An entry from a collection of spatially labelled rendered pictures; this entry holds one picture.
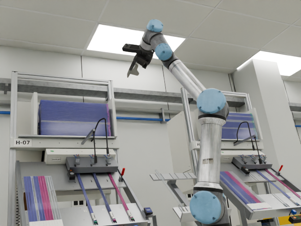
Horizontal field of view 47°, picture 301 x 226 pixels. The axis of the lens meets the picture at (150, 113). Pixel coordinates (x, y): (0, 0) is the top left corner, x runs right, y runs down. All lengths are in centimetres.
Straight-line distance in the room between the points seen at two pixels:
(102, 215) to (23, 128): 98
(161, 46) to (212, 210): 76
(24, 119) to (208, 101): 165
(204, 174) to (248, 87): 408
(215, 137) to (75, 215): 100
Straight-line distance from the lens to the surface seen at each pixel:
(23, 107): 277
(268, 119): 507
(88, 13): 395
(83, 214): 207
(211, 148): 139
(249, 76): 541
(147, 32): 170
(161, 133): 460
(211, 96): 143
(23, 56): 450
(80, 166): 238
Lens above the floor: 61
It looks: 20 degrees up
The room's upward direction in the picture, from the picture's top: 7 degrees counter-clockwise
